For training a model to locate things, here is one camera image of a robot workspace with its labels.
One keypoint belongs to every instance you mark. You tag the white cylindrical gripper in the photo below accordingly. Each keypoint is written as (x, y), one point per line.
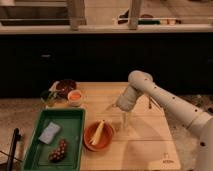
(126, 102)

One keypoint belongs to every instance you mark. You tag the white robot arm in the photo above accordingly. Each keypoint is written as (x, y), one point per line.
(196, 120)

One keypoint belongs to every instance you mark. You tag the red bowl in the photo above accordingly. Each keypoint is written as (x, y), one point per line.
(105, 140)

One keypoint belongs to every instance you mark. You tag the dark brown bowl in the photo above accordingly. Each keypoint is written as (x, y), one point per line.
(65, 86)

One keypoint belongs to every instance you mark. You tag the wooden cutting board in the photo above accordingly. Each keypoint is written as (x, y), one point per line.
(146, 144)

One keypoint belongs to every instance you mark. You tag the white cup with orange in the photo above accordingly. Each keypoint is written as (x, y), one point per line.
(75, 98)

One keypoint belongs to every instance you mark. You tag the plate with green vegetables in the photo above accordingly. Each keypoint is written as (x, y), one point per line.
(49, 98)

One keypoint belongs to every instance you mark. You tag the green plastic tray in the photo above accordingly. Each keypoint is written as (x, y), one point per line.
(71, 123)

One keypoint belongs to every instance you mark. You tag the blue grey sponge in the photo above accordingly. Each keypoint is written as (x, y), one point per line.
(49, 133)

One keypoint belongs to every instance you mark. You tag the dark red grape bunch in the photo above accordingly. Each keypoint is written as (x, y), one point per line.
(59, 153)

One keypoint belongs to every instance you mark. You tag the white tray with items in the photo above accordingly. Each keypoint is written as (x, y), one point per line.
(176, 16)

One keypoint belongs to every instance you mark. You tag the left wooden post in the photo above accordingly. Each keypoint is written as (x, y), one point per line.
(76, 13)

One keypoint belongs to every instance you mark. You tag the wooden post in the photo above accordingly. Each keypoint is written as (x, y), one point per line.
(76, 13)
(134, 14)

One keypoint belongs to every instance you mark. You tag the black handle tool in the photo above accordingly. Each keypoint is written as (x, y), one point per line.
(15, 138)

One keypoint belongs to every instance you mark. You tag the right wooden post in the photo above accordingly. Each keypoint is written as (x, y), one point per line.
(134, 14)

